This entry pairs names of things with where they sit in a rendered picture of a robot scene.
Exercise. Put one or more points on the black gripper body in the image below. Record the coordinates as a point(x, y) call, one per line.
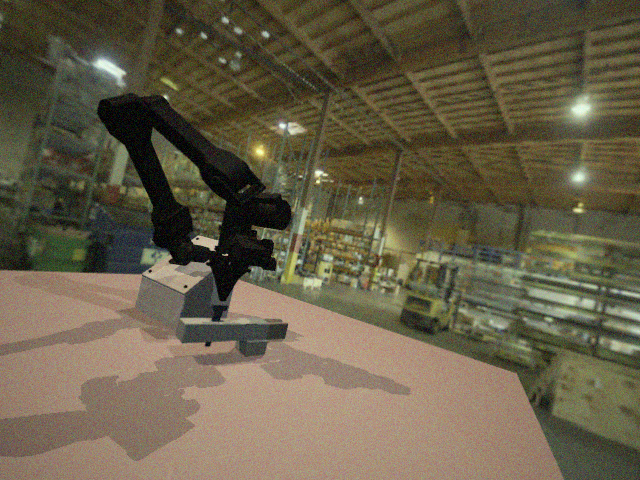
point(198, 253)

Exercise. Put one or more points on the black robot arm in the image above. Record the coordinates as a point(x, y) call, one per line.
point(130, 119)

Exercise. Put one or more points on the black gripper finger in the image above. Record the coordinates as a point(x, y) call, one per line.
point(220, 275)
point(233, 277)

